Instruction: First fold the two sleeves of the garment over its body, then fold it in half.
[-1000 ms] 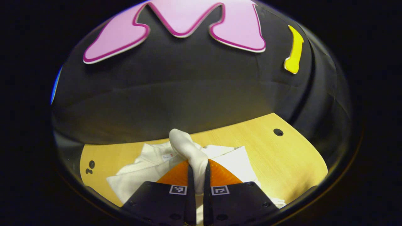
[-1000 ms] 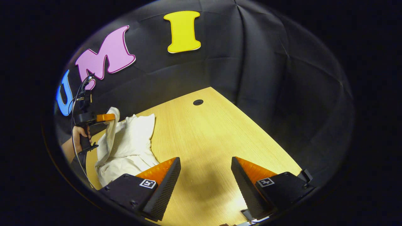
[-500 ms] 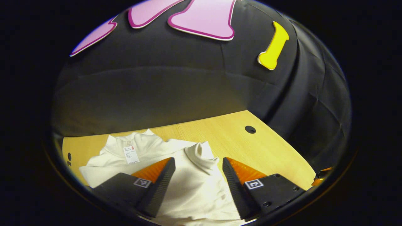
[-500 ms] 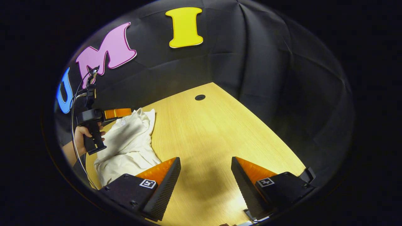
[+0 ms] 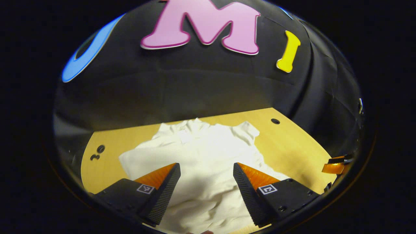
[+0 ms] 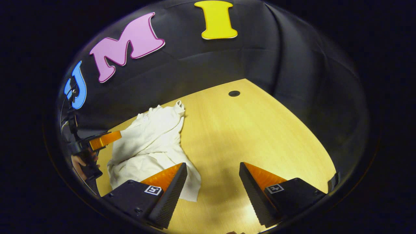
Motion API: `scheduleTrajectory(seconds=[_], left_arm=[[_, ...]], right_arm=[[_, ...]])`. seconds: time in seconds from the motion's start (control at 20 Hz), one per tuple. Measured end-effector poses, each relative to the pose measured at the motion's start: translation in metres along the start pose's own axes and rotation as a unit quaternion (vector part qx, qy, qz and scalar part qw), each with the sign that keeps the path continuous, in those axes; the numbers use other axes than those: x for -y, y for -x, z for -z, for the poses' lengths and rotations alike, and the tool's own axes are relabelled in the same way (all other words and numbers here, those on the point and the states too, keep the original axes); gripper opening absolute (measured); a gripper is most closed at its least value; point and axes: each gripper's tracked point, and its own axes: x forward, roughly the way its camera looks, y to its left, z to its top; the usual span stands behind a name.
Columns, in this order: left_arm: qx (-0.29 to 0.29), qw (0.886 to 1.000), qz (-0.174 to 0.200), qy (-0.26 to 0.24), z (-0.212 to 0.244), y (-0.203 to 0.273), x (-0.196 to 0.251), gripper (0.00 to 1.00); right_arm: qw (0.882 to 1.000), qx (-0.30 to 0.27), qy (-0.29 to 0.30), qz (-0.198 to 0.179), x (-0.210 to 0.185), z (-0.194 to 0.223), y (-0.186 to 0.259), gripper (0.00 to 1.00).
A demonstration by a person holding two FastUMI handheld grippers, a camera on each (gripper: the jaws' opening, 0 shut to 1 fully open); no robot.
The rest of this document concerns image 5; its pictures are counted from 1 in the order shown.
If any white sweater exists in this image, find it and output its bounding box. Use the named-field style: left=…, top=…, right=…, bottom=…
left=119, top=118, right=291, bottom=234

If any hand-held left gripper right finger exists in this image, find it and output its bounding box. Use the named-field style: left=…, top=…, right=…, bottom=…
left=233, top=162, right=322, bottom=228

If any black backdrop cloth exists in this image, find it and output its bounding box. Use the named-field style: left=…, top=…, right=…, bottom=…
left=54, top=0, right=363, bottom=156

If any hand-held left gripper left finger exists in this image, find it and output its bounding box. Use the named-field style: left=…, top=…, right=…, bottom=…
left=89, top=162, right=181, bottom=227

